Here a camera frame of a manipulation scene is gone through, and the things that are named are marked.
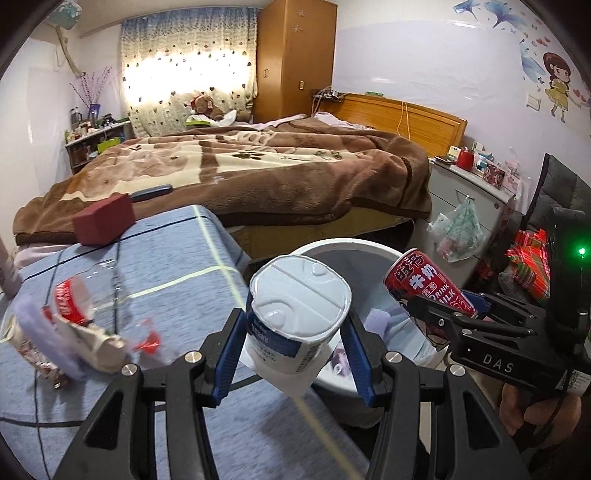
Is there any white yogurt cup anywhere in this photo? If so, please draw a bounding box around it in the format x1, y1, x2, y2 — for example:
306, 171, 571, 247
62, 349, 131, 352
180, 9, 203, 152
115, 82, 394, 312
240, 255, 352, 397

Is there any grey nightstand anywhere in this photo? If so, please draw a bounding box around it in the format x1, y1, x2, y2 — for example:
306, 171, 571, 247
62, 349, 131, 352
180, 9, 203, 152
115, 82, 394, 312
427, 157, 518, 278

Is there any red milk can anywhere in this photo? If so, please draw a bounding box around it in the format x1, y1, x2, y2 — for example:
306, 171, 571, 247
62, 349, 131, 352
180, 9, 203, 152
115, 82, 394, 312
384, 248, 478, 354

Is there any blue flower wall sticker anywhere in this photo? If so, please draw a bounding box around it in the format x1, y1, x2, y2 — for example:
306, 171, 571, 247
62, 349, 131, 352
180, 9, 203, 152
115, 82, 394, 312
452, 0, 532, 28

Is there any dark remote control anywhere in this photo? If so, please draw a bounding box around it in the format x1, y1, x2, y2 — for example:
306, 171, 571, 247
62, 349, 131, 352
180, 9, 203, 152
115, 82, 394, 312
130, 185, 174, 202

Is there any vase of purple branches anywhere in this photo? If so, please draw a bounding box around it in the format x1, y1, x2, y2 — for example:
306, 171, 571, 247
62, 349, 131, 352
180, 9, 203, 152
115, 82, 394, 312
69, 67, 114, 116

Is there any black chair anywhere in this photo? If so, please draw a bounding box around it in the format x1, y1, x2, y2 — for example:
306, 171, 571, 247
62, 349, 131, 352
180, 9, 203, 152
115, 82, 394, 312
526, 154, 591, 259

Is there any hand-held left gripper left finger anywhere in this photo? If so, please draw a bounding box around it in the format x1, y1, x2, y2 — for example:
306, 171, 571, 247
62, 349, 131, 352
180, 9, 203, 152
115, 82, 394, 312
53, 307, 250, 480

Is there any white trash bin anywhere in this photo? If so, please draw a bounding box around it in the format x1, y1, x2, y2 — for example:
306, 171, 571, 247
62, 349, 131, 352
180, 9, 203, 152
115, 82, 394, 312
287, 237, 448, 418

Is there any wooden wardrobe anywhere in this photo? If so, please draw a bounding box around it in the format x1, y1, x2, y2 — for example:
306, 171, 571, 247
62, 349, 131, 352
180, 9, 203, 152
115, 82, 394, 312
253, 0, 339, 124

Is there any cluttered wooden shelf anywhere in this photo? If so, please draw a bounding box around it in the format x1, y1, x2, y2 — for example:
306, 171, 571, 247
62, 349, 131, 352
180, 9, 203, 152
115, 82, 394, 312
65, 117, 134, 174

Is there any brown patterned snack wrapper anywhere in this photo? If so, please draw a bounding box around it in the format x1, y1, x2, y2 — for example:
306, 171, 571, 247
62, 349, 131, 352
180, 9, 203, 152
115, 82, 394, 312
0, 318, 65, 388

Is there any wrapped air conditioner pipe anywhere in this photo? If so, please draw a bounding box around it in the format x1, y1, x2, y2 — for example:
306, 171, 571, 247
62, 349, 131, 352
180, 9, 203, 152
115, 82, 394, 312
53, 25, 86, 77

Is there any cartoon girl wall sticker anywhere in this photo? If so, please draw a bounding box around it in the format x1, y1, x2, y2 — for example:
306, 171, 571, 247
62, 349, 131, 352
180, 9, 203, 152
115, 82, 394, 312
519, 39, 591, 125

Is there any bed with brown blanket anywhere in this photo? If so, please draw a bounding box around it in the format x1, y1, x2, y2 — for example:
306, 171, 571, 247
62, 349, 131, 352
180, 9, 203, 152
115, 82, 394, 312
13, 115, 432, 246

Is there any heart print curtain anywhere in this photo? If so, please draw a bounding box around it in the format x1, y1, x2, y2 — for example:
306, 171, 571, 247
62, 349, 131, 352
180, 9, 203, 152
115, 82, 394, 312
120, 8, 259, 138

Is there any pink gift bag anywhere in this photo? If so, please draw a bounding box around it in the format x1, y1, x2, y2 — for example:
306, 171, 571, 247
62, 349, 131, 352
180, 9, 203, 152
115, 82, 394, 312
503, 159, 523, 195

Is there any clear plastic bottle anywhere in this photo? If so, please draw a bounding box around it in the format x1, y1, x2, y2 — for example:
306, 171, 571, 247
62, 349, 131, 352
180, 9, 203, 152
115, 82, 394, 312
44, 258, 162, 370

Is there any red green plaid cloth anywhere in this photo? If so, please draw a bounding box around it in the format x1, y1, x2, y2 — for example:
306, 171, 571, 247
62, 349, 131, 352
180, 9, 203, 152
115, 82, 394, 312
505, 228, 552, 305

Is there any wall air conditioner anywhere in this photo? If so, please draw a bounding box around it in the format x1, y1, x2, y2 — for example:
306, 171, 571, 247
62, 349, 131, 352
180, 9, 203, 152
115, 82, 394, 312
48, 0, 81, 29

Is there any person's right hand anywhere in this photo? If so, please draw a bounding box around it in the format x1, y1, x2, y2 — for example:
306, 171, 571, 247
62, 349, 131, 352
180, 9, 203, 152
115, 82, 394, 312
501, 382, 583, 438

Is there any dark red box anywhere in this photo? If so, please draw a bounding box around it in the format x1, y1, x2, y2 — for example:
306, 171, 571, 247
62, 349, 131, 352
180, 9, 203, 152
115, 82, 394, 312
72, 194, 136, 245

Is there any brown teddy bear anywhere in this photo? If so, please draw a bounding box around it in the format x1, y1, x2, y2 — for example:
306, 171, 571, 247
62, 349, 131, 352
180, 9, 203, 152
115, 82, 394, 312
189, 91, 252, 123

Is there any hanging plastic bag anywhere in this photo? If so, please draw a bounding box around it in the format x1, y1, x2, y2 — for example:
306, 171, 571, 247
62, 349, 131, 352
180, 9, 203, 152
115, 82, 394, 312
427, 196, 485, 264

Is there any bed base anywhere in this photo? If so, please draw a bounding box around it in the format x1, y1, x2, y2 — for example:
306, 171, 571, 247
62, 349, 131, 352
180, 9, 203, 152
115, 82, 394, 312
222, 208, 419, 261

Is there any wooden headboard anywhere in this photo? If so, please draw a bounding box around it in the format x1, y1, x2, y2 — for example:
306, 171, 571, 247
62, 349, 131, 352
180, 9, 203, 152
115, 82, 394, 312
318, 92, 468, 160

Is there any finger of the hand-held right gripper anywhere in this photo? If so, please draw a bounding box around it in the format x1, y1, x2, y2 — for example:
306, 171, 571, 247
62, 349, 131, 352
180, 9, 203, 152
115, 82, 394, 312
470, 292, 550, 326
407, 294, 532, 354

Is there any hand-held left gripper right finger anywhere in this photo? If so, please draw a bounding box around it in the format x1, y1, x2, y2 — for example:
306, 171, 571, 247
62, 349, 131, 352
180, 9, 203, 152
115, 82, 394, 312
341, 313, 527, 480

